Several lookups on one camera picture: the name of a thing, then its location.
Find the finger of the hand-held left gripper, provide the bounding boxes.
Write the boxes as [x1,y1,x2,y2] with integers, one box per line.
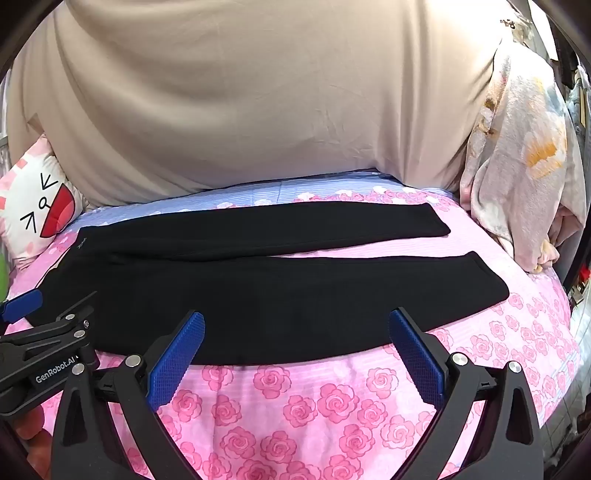
[0,290,44,326]
[25,291,99,344]

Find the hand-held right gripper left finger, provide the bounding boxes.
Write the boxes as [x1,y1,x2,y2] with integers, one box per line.
[50,311,206,480]

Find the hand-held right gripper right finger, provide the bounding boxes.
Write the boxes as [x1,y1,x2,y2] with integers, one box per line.
[389,307,544,480]

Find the black pants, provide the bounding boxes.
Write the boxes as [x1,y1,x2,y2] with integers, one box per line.
[25,200,510,366]

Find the person's left hand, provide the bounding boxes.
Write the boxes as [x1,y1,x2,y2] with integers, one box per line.
[11,405,55,480]

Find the cartoon face pillow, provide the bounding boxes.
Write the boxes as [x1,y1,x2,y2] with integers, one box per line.
[0,134,88,273]

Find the pink rose print bedsheet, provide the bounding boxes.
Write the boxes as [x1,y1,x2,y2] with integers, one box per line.
[0,171,583,480]

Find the pale floral fleece blanket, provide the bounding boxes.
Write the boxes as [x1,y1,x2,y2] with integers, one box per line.
[459,39,587,275]

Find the beige blanket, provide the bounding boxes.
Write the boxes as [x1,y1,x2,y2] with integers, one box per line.
[7,0,504,208]

